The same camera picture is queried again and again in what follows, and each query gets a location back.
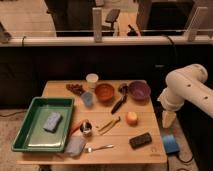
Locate yellow red apple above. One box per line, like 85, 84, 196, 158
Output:
125, 112, 138, 126

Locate black handled spoon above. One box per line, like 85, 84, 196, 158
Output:
111, 83, 128, 114

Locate yellow banana peel strips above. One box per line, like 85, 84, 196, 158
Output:
98, 116, 121, 135

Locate brown grape bunch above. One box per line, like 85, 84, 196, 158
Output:
66, 84, 85, 96

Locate black office chair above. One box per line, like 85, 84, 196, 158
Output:
102, 9, 120, 30

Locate orange bowl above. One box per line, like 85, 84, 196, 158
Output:
95, 83, 114, 102

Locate grey folded cloth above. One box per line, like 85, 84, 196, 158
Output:
65, 136, 86, 157

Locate black sponge block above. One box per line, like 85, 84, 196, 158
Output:
129, 133, 152, 149

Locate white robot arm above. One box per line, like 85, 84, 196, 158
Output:
158, 64, 213, 128

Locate silver fork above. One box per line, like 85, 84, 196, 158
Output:
84, 144, 114, 153

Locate white horizontal rail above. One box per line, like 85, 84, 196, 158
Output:
0, 35, 213, 47

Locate white paper cup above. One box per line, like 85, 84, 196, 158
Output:
86, 73, 99, 89

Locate green plastic tray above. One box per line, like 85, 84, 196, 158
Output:
12, 97, 74, 152

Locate blue sponge in tray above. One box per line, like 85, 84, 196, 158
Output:
43, 112, 62, 133

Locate purple bowl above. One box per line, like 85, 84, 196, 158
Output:
129, 81, 151, 101

